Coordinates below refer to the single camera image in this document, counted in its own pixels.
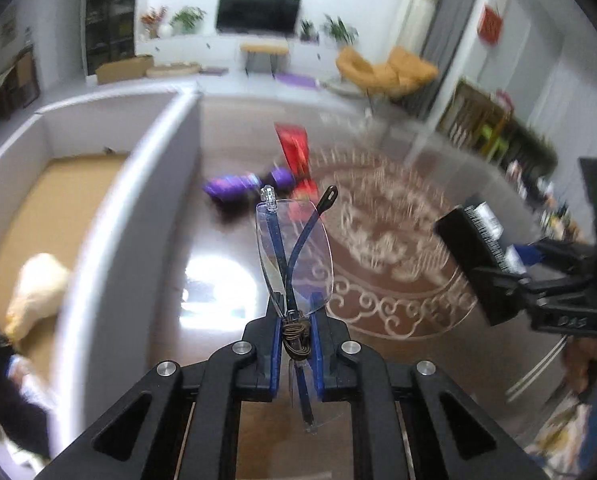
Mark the dark glass cabinet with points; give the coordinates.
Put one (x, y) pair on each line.
(108, 15)

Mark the brown patterned desktop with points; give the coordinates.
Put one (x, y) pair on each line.
(218, 230)

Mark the black beaded velvet cloth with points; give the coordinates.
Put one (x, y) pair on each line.
(8, 410)

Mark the white storage box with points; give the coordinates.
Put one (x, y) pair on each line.
(128, 240)

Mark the leafy green potted plant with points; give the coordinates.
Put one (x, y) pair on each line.
(188, 17)

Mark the red wall hanging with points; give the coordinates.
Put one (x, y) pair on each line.
(490, 25)

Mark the white sheer curtain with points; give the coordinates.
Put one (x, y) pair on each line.
(418, 15)

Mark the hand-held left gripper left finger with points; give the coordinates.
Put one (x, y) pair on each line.
(277, 360)

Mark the large potted plant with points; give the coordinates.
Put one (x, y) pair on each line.
(339, 30)

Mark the cream plush toy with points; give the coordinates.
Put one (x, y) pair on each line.
(38, 285)

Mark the blue and white ointment box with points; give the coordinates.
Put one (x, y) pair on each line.
(21, 370)

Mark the cardboard box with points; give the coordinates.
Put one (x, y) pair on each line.
(123, 69)

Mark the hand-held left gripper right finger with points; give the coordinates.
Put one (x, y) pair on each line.
(318, 355)

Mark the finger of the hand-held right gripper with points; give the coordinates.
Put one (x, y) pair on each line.
(553, 305)
(553, 252)

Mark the red packet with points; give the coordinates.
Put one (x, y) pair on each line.
(293, 150)

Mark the wooden stool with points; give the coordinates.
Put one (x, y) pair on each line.
(263, 49)

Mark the white television cabinet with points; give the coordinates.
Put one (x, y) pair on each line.
(218, 50)

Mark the purple wrapped packet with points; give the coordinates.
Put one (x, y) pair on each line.
(228, 187)

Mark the grey curtain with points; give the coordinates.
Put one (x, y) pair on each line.
(453, 25)

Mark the black television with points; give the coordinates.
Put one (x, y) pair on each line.
(258, 12)

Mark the purple floor mat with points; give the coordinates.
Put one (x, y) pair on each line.
(298, 80)

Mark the small potted plant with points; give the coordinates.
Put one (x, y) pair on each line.
(308, 30)

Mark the black glossy box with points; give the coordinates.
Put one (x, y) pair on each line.
(453, 240)

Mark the white round vase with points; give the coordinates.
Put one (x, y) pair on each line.
(164, 30)

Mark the orange lounge chair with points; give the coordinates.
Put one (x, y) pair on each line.
(378, 72)

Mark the rimless blue eyeglasses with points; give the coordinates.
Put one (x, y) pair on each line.
(273, 245)

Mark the red flower plant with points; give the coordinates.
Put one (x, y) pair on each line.
(153, 17)

